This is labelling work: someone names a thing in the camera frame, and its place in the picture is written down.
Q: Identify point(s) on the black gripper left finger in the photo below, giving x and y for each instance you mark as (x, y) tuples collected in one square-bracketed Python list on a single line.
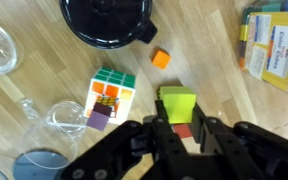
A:
[(127, 153)]

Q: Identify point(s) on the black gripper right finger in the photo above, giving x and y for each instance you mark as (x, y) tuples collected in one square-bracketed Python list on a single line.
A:
[(257, 153)]

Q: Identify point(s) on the yellow wooden block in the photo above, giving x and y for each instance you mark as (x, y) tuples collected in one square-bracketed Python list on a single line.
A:
[(179, 103)]

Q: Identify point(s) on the purple wooden block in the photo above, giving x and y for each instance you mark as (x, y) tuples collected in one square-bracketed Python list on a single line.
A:
[(98, 120)]

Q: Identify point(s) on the brown red wooden block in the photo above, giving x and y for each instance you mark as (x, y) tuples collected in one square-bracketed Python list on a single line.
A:
[(183, 131)]

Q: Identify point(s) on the orange wooden block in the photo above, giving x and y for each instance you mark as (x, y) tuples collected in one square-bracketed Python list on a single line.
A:
[(160, 59)]

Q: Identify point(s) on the white Rubik's cube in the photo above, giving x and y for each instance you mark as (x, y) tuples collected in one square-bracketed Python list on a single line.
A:
[(124, 100)]

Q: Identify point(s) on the small multicolour puzzle cube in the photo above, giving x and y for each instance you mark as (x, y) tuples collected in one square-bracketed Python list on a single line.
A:
[(108, 99)]

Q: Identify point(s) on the clear glass cup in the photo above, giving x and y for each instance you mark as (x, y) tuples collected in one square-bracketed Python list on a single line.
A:
[(57, 133)]

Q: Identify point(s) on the clear jar of colour cubes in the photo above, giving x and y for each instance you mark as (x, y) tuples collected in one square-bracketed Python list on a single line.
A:
[(274, 46)]

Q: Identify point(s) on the small clear plastic piece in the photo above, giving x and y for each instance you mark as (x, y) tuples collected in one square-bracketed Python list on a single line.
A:
[(28, 108)]

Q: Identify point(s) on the black round pan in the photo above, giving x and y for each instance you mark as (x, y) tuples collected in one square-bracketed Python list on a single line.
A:
[(107, 20)]

